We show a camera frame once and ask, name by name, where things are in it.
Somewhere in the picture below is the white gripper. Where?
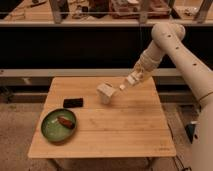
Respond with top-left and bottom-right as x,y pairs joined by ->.
119,71 -> 144,91

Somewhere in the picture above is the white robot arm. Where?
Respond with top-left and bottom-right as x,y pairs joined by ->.
120,23 -> 213,171

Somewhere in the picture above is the brown bottle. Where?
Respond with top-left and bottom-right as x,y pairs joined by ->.
57,116 -> 75,129

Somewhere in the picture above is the green ceramic bowl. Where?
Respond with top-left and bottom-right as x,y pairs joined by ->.
41,108 -> 77,143

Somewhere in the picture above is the wooden table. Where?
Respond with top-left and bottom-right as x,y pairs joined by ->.
28,77 -> 176,158

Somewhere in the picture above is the black rectangular block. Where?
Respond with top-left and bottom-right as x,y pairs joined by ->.
63,98 -> 83,108

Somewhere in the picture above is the blue foot pedal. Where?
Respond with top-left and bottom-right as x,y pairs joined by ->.
185,123 -> 197,142

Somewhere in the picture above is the background workbench shelf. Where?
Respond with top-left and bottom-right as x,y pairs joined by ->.
0,0 -> 213,26

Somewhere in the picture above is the black cable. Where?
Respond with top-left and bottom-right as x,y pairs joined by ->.
165,123 -> 193,171

